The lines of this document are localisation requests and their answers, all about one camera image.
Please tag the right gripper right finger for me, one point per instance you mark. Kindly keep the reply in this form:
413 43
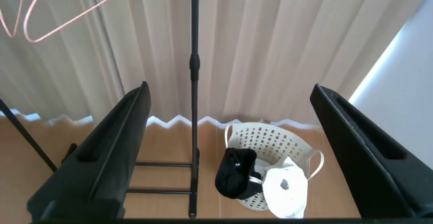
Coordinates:
365 183

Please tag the white laundry basket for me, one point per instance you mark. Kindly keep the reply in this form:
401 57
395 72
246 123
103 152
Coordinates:
270 139

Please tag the black clothes rack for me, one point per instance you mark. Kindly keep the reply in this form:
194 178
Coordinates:
194 115

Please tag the black garment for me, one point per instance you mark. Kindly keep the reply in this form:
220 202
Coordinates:
233 176

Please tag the beige curtain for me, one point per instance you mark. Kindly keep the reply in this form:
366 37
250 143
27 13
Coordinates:
270 48

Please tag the white printed t-shirt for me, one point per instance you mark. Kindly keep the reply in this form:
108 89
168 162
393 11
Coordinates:
287 197

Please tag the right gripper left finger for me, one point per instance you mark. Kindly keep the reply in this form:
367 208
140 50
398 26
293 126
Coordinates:
67 197

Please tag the pink clothes hanger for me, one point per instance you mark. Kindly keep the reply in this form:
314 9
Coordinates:
84 12
20 7

